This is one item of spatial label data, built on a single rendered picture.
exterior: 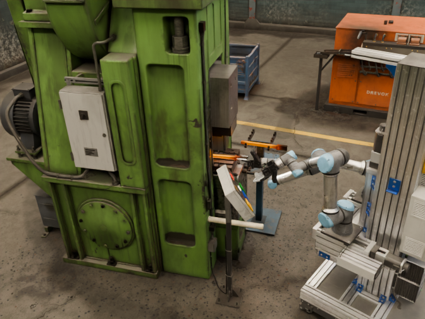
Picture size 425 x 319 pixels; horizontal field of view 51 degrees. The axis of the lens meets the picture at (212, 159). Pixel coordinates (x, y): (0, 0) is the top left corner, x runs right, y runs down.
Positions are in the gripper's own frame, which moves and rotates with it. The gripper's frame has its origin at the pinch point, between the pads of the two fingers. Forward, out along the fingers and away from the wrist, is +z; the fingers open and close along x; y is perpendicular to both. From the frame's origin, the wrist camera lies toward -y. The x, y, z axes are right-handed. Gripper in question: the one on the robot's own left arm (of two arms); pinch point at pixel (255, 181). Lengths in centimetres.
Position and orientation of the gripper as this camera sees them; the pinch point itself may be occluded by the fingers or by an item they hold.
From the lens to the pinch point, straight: 331.1
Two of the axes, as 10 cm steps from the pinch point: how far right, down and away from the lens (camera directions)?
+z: -8.3, 5.3, 1.5
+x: 1.6, 4.9, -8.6
